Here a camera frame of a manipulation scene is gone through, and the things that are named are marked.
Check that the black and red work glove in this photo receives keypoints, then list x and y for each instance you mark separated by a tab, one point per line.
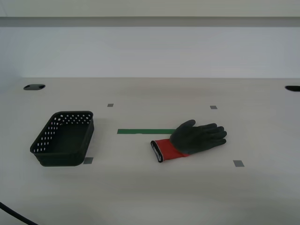
194	138

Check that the black perforated plastic basket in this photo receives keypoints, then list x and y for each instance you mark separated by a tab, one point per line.
61	143

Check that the green tape strip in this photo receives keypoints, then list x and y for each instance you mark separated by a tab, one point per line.
145	131

